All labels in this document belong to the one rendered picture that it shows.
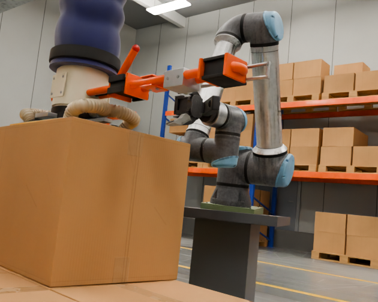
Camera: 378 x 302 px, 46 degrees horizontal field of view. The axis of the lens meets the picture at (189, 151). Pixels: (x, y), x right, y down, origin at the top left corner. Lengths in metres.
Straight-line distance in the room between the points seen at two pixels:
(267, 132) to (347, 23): 9.05
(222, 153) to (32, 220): 0.66
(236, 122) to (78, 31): 0.59
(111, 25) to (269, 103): 0.73
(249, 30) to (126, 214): 0.96
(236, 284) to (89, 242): 0.95
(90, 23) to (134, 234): 0.66
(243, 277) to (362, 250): 6.56
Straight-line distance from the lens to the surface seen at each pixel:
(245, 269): 1.92
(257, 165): 1.92
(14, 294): 1.02
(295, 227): 10.23
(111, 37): 1.45
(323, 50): 10.82
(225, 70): 0.96
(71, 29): 1.44
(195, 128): 1.60
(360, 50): 10.48
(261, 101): 1.84
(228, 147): 1.51
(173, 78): 1.09
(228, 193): 1.97
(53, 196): 1.11
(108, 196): 1.14
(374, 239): 8.34
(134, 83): 1.21
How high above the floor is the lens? 0.76
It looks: 7 degrees up
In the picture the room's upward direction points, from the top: 6 degrees clockwise
